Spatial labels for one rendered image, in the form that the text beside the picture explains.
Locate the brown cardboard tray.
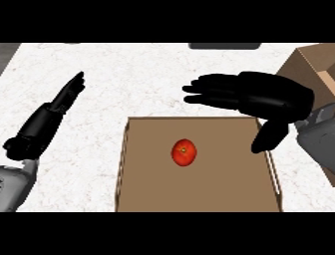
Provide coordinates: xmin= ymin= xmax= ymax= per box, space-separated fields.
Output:
xmin=115 ymin=116 xmax=283 ymax=213

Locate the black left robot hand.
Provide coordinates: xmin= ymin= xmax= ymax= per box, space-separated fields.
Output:
xmin=1 ymin=71 xmax=87 ymax=162

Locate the red tomato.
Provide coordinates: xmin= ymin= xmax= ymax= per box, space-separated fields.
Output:
xmin=170 ymin=137 xmax=198 ymax=167

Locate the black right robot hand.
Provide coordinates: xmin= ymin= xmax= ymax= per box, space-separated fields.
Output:
xmin=180 ymin=71 xmax=316 ymax=154

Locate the dark grey flat appliance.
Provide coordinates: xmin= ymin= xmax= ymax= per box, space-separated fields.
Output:
xmin=187 ymin=43 xmax=263 ymax=51

